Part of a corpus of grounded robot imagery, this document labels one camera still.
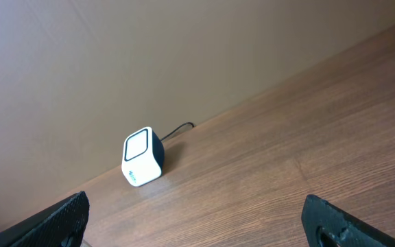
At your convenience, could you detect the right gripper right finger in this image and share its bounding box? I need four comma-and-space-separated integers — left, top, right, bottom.
301, 194, 395, 247

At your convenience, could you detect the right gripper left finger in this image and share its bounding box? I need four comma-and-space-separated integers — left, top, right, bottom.
0, 191, 90, 247

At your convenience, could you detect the white barcode scanner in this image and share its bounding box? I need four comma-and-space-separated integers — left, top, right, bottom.
121, 126, 165, 187

